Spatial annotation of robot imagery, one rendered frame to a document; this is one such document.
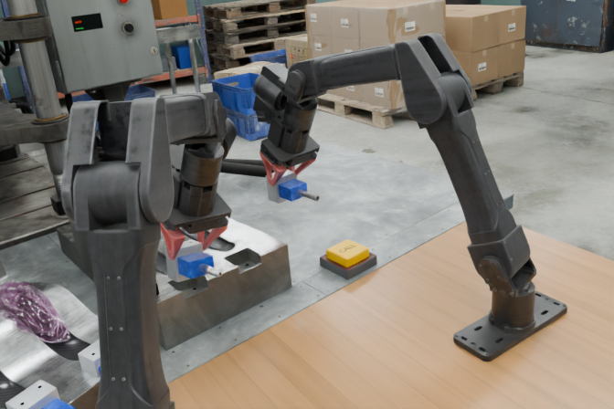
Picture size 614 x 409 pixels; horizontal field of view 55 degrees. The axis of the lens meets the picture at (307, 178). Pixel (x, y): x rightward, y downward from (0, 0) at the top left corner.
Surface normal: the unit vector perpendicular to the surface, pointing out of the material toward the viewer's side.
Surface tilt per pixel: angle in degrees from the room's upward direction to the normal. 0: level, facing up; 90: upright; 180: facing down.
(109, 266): 72
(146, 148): 53
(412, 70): 90
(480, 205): 87
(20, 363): 22
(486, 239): 89
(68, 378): 0
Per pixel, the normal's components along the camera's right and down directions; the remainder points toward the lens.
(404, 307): -0.08, -0.93
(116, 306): -0.15, 0.06
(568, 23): -0.86, 0.25
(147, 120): -0.15, -0.26
